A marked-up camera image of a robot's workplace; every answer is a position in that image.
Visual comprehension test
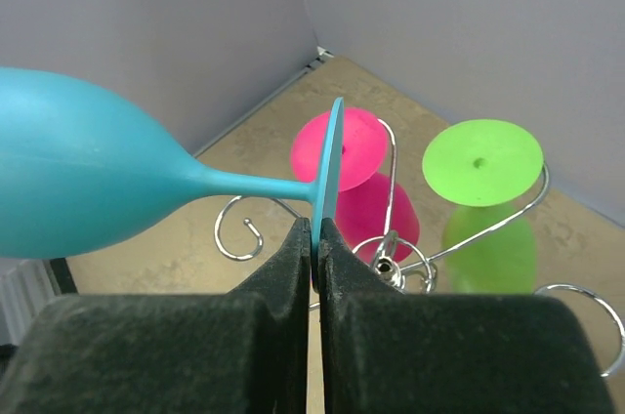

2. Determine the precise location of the chrome wine glass rack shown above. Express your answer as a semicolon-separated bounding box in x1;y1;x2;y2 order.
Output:
214;118;625;379

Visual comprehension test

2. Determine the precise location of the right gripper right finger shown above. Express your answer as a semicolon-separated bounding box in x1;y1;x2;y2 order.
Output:
314;219;615;413

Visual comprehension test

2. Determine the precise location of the blue plastic wine glass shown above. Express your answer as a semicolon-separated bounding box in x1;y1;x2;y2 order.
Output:
1;67;344;260

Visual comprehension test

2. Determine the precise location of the green plastic wine glass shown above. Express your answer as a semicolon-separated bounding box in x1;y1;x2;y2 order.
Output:
422;119;544;294

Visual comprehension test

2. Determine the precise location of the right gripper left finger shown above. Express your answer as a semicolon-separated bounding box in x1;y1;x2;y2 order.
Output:
1;219;311;413

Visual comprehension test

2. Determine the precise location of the pink plastic wine glass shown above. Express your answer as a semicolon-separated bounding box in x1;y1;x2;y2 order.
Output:
290;107;391;263

